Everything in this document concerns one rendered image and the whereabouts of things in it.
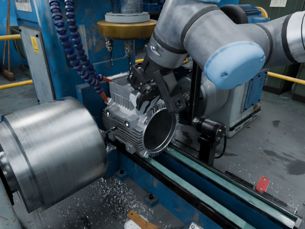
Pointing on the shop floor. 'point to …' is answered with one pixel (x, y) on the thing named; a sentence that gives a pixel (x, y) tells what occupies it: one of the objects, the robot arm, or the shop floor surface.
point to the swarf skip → (14, 30)
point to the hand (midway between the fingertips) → (142, 114)
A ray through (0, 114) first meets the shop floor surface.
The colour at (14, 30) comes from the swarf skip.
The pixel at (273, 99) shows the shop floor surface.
